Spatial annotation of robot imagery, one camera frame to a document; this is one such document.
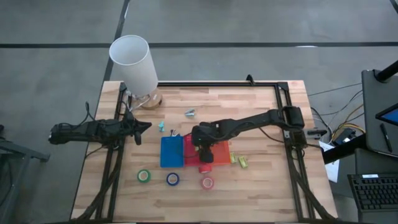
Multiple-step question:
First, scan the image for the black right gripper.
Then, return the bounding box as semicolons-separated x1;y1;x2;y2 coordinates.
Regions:
191;122;218;164

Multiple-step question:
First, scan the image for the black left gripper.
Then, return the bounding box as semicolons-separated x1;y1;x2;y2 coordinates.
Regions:
119;111;152;146

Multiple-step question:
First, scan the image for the pink tape roll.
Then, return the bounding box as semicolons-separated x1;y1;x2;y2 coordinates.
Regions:
200;176;215;190

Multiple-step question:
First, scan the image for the green tape roll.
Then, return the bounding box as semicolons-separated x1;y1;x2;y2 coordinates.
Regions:
137;169;152;184

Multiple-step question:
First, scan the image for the blue tape roll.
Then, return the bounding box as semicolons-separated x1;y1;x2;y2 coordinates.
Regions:
165;172;180;187

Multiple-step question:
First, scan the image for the orange plastic basket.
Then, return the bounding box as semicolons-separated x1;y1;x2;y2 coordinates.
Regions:
207;140;232;166

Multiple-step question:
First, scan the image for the red plastic basket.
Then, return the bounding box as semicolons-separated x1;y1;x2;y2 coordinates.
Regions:
183;133;208;167

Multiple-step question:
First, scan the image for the blue plastic basket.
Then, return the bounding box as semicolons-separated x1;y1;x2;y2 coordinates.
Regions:
160;136;185;169

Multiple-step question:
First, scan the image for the white shade lamp wooden base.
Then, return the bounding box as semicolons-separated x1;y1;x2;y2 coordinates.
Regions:
108;34;164;110

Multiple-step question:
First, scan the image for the grey metal stand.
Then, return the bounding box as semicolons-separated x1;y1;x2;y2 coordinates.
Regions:
0;124;50;224

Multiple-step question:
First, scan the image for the white paper sheet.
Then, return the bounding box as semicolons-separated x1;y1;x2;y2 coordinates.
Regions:
318;141;340;184

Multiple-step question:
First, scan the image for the black beam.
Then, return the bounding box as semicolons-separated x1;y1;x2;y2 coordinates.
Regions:
322;133;368;165

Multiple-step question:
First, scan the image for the black electronics box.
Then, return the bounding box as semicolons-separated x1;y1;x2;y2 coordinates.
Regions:
334;128;357;146

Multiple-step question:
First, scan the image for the dark grey cart top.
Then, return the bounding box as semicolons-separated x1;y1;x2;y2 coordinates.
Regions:
361;70;398;158

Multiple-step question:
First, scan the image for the black keyboard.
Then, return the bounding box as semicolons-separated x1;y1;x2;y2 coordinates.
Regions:
347;173;398;212

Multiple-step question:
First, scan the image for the black pen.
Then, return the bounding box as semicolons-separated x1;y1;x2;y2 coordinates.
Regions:
379;123;393;153

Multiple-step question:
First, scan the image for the tablet with blue screen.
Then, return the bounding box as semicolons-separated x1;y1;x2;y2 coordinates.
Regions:
375;104;398;127

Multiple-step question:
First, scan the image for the black pole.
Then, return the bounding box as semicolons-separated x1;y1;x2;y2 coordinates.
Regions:
374;60;398;83

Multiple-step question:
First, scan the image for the white lamp cable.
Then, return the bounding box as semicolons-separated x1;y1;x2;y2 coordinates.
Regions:
125;92;150;112

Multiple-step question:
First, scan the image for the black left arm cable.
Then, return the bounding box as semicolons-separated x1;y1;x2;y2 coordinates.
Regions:
84;101;96;123

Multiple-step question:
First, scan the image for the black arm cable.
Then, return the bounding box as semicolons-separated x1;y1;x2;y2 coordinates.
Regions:
257;126;286;144
84;101;96;123

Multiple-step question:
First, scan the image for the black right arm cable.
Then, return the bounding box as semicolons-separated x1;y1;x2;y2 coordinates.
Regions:
257;126;286;144

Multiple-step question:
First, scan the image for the black aluminium table frame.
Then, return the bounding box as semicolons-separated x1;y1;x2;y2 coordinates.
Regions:
71;81;337;223

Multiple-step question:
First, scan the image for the yellow cable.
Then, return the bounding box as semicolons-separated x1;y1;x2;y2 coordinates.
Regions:
331;104;365;141

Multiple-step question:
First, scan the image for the black floor cable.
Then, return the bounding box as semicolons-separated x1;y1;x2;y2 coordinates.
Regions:
307;82;363;97

